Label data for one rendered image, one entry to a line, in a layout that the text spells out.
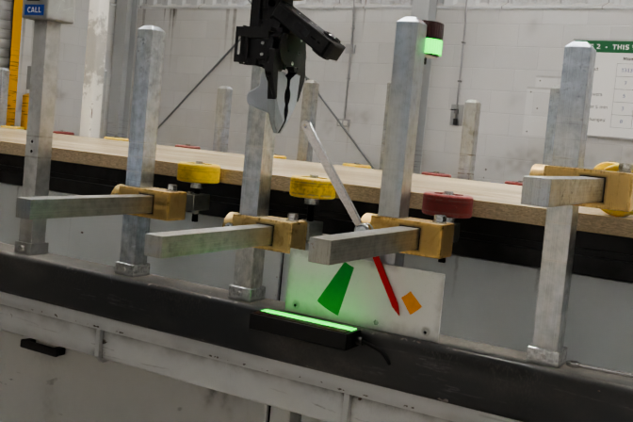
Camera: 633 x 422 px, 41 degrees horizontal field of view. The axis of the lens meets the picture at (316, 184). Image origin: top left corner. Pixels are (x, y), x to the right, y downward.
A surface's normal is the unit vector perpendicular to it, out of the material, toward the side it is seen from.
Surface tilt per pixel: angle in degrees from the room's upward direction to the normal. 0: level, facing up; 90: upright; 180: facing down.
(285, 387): 90
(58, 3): 90
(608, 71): 90
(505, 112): 90
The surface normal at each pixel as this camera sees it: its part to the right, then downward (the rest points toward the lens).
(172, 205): 0.86, 0.11
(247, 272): -0.49, 0.00
